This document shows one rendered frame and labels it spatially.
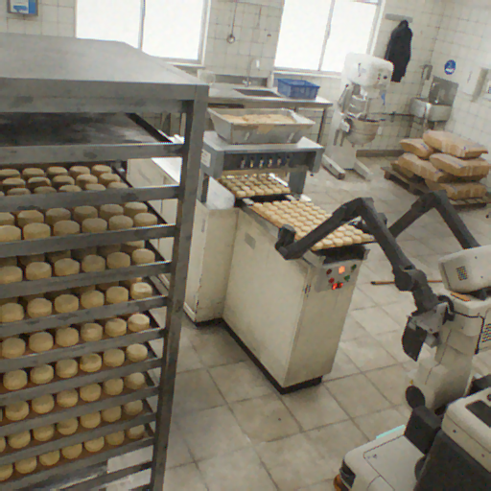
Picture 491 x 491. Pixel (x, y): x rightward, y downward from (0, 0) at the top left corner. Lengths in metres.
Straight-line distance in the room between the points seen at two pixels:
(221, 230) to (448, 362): 1.46
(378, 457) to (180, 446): 0.91
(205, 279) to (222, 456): 1.04
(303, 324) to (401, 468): 0.81
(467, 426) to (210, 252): 1.72
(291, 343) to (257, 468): 0.63
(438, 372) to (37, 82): 1.79
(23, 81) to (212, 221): 2.18
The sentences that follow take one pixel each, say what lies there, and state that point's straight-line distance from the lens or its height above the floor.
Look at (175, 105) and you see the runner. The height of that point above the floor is 1.77.
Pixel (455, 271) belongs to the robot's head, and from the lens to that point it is 2.10.
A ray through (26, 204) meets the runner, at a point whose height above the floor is 1.59.
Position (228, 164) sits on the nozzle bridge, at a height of 1.07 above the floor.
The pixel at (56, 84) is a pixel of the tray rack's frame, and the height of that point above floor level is 1.81.
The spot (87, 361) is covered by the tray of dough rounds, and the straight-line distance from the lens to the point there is 1.36.
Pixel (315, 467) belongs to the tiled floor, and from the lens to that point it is 2.78.
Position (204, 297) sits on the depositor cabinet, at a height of 0.26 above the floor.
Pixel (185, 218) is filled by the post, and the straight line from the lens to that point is 1.14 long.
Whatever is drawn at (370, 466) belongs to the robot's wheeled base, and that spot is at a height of 0.28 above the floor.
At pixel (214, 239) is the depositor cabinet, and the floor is 0.65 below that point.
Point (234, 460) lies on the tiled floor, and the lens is 2.71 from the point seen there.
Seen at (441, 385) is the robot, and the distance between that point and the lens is 2.29.
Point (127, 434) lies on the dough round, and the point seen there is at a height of 0.87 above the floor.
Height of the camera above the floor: 2.01
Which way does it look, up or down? 27 degrees down
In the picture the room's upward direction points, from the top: 10 degrees clockwise
